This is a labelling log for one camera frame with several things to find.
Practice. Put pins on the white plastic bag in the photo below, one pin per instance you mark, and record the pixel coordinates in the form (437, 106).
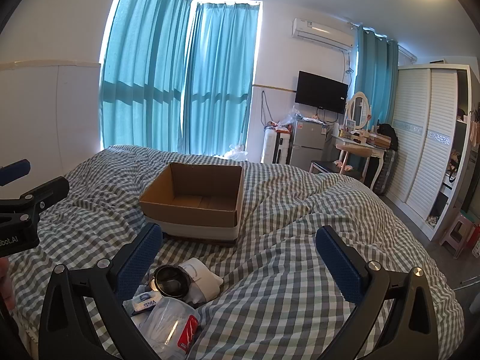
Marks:
(236, 153)

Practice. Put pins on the metal rod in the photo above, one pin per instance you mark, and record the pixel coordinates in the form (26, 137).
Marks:
(468, 283)

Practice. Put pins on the person's left hand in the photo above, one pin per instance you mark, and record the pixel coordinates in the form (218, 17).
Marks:
(6, 285)

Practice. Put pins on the red white bin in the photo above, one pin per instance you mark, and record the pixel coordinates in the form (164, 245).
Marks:
(474, 240)

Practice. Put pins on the oval white vanity mirror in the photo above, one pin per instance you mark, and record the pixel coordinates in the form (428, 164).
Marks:
(358, 110)

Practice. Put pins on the pink plastic stool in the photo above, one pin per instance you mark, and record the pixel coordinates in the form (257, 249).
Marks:
(455, 225)

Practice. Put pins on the wooden chair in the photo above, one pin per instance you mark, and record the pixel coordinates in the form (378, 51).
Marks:
(352, 152)

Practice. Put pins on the dark striped suitcase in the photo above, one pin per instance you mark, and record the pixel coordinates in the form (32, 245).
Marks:
(388, 172)

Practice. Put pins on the white tissue pack blue label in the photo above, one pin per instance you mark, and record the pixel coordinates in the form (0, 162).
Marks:
(146, 302)

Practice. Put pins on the white air conditioner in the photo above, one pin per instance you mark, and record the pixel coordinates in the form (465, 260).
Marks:
(322, 32)

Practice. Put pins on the clear plastic bag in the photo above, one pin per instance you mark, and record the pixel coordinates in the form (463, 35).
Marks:
(296, 116)

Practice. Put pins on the grey white checked duvet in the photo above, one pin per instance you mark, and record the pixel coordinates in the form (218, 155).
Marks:
(285, 255)

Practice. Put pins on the white plush toy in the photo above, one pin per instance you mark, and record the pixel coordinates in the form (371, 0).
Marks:
(204, 281)

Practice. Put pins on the black bag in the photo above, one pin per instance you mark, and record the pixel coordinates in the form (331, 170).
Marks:
(388, 135)

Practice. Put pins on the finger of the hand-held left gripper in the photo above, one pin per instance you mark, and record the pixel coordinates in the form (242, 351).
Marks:
(48, 192)
(17, 168)

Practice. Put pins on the clear bag with red packet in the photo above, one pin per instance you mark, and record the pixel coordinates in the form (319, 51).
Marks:
(165, 322)

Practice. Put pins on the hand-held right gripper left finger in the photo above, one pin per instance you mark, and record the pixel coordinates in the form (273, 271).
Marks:
(138, 260)

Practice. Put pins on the hanging clothes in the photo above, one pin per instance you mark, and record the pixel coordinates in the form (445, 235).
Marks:
(474, 131)

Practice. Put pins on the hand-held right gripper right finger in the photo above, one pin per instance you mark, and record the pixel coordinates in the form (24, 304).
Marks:
(339, 264)

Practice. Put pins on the small grey fridge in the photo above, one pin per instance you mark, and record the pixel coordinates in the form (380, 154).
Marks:
(307, 140)

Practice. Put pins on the black wall television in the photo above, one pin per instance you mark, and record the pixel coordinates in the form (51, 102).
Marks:
(320, 92)

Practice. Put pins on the white louvred wardrobe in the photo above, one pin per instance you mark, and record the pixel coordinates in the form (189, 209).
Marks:
(423, 138)

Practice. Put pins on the white dressing table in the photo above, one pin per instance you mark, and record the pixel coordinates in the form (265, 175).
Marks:
(377, 152)

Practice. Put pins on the wide teal curtain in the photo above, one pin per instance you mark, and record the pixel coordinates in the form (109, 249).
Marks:
(142, 63)

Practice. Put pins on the narrow teal window curtain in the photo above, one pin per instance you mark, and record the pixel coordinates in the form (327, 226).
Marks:
(221, 75)

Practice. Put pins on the cardboard box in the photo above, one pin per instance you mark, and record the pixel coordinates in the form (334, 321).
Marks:
(187, 212)

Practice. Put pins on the white suitcase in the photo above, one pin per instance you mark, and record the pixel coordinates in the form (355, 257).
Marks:
(275, 146)

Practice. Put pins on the black round container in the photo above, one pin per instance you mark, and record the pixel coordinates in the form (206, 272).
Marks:
(170, 283)

